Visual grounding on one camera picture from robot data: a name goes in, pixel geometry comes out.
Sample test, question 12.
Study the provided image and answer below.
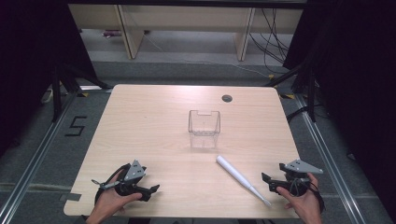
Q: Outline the black metal stand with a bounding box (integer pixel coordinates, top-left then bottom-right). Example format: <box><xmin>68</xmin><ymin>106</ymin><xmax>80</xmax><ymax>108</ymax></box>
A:
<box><xmin>264</xmin><ymin>63</ymin><xmax>318</xmax><ymax>123</ymax></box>
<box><xmin>50</xmin><ymin>62</ymin><xmax>114</xmax><ymax>123</ymax></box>

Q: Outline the small pink floor object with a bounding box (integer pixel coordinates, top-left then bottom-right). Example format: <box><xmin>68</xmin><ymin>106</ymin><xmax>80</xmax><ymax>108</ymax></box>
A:
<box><xmin>102</xmin><ymin>29</ymin><xmax>123</xmax><ymax>38</ymax></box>

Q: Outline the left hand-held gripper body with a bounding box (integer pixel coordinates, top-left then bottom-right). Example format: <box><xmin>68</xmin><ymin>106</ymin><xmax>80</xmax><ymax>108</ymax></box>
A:
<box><xmin>91</xmin><ymin>160</ymin><xmax>149</xmax><ymax>202</ymax></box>

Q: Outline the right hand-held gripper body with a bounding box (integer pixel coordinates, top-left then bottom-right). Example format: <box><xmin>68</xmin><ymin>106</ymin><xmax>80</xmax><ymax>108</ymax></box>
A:
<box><xmin>277</xmin><ymin>159</ymin><xmax>324</xmax><ymax>198</ymax></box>

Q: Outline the white electric toothbrush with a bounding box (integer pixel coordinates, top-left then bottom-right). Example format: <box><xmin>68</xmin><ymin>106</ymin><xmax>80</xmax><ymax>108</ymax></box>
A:
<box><xmin>216</xmin><ymin>154</ymin><xmax>273</xmax><ymax>208</ymax></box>

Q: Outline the person's left hand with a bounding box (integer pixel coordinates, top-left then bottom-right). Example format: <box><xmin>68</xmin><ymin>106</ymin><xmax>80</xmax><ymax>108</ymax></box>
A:
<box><xmin>92</xmin><ymin>173</ymin><xmax>143</xmax><ymax>219</ymax></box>

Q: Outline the aluminium floor rail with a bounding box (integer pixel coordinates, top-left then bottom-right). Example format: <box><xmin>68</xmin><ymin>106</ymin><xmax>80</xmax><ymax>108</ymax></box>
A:
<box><xmin>0</xmin><ymin>88</ymin><xmax>111</xmax><ymax>224</ymax></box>
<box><xmin>293</xmin><ymin>92</ymin><xmax>368</xmax><ymax>224</ymax></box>

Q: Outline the black wrist strap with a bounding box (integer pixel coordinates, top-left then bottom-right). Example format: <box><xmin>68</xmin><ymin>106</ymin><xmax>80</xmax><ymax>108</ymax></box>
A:
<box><xmin>307</xmin><ymin>178</ymin><xmax>327</xmax><ymax>214</ymax></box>
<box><xmin>93</xmin><ymin>162</ymin><xmax>132</xmax><ymax>204</ymax></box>

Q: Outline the person's right hand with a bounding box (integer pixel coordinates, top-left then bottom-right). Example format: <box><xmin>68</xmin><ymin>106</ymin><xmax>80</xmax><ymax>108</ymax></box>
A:
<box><xmin>276</xmin><ymin>172</ymin><xmax>323</xmax><ymax>222</ymax></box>

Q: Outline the bundle of black cables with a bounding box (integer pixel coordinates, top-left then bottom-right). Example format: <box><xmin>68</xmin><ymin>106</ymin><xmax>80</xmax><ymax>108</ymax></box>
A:
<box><xmin>247</xmin><ymin>7</ymin><xmax>294</xmax><ymax>75</ymax></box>

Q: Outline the clear plastic container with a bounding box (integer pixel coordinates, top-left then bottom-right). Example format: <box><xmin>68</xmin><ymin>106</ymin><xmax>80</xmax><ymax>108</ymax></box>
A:
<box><xmin>187</xmin><ymin>109</ymin><xmax>221</xmax><ymax>149</ymax></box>

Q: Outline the black curtain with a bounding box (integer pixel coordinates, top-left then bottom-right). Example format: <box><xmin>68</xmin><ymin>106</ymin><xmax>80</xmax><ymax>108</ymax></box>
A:
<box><xmin>282</xmin><ymin>0</ymin><xmax>396</xmax><ymax>216</ymax></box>
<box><xmin>0</xmin><ymin>0</ymin><xmax>98</xmax><ymax>157</ymax></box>

